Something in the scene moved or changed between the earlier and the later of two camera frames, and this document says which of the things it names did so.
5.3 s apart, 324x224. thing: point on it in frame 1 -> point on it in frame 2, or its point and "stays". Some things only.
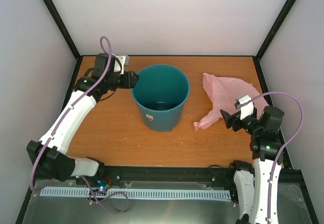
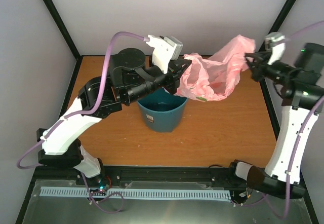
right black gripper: (226, 116) -> (256, 68)
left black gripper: (130, 82) -> (177, 67)
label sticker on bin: (149, 117) stays
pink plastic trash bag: (224, 92) -> (215, 77)
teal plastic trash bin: (161, 92) stays
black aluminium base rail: (291, 178) stays
